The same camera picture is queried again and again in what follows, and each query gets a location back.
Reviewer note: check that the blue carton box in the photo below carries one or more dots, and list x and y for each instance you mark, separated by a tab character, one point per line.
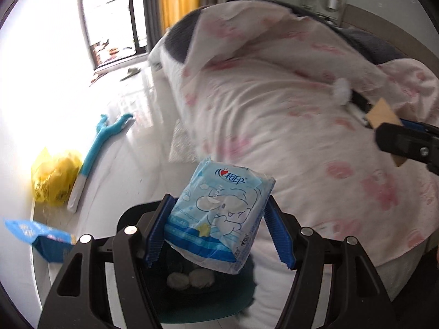
44	238

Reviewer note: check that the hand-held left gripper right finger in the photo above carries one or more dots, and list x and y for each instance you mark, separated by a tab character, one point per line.
277	233

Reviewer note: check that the blue tissue packet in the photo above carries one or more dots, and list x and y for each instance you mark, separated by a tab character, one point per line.
219	212

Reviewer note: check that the yellow plastic bag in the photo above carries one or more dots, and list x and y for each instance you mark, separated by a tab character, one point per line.
55	178

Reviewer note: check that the white desktop organiser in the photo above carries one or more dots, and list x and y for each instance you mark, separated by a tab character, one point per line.
310	1

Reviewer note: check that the glass balcony door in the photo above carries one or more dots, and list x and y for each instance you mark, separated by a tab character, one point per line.
113	17

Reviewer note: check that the white fluffy sock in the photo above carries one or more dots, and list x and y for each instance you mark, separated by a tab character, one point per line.
341	90

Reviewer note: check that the beige floor mat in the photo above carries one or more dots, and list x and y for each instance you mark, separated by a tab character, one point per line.
185	140

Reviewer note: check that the beige padded headboard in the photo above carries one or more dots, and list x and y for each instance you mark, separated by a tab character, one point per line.
356	17

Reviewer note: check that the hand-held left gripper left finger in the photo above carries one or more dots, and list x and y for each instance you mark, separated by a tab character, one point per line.
159	233

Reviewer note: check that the brown cardboard tray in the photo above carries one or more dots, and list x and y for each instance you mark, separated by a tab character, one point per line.
384	113

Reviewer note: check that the pink printed blanket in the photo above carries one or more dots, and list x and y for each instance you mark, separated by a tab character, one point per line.
274	116

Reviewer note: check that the large white tissue ball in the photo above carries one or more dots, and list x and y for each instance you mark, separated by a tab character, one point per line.
178	279

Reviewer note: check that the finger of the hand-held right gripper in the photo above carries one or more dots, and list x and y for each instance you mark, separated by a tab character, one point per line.
360	104
408	144

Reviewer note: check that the black trash bin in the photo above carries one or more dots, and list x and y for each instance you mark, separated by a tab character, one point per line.
205	310

